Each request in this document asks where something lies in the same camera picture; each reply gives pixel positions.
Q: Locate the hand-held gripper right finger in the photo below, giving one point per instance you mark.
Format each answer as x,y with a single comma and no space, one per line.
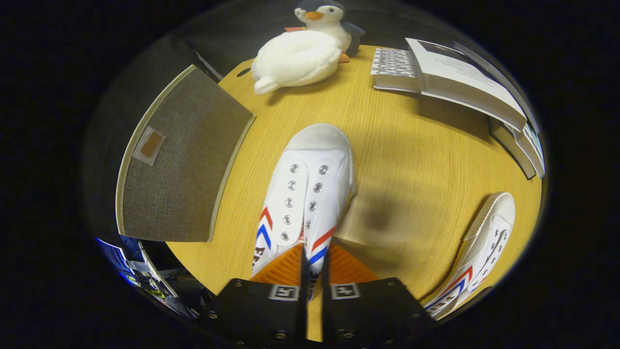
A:
368,315

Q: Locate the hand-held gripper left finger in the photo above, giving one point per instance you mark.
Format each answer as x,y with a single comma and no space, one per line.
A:
271,315

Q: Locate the white canvas shoe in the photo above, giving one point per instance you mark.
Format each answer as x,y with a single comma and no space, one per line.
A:
484,242
315,194

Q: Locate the grey fabric storage box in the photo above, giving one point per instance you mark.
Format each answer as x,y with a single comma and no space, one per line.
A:
179,160

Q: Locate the white rack with clutter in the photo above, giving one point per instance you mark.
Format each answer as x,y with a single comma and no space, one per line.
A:
145,271

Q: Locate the thick plain white book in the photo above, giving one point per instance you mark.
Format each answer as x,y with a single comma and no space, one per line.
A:
508,145

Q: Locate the thick teal cover book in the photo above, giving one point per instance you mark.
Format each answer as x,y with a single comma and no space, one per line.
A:
533,150

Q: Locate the white book with dark photo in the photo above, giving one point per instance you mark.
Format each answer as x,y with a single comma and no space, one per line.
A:
465,82

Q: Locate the white penguin plush toy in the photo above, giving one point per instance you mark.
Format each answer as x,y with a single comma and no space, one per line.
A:
295,60

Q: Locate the blue cover book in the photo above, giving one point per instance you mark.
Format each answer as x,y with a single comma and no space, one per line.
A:
503,85

